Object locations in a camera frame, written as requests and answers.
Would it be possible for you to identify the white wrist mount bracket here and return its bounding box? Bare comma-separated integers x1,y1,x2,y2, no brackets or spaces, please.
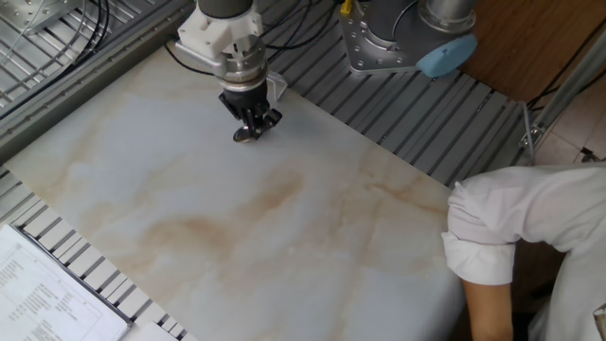
173,9,264,78

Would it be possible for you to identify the black cable bundle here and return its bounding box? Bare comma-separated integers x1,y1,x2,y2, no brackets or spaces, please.
0,0,112,122

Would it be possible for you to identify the aluminium frame post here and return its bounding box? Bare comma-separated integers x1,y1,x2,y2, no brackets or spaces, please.
517,27,606,168

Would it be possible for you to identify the white shirt of person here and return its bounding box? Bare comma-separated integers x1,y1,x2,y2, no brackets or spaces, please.
439,163,606,341

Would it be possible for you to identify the silver wrist flange coupling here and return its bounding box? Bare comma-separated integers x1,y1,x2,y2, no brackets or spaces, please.
217,39,269,94

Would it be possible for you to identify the thin dark gripper cable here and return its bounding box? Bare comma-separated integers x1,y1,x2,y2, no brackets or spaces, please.
258,0,343,52
162,42,218,78

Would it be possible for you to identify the clear plastic corner bracket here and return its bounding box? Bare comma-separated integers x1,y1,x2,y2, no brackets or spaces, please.
264,70,289,103

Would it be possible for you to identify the marble pattern board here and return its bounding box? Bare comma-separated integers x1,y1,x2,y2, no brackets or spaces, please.
3,45,469,341

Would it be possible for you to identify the perforated aluminium mounting plate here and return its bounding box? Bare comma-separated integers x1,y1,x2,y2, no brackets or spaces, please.
0,0,82,37

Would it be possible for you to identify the person's bare right forearm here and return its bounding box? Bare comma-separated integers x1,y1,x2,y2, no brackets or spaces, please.
461,278,516,341

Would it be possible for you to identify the printed paper stack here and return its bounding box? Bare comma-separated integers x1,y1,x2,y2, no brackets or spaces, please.
0,222,134,341

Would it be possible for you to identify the grey aluminium table rail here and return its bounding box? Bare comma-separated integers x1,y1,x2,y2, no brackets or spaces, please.
0,0,196,165

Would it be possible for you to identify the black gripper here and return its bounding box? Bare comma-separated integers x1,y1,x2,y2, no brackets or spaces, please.
218,82,284,140

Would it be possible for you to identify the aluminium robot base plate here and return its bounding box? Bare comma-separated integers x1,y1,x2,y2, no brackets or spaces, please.
338,3,427,75

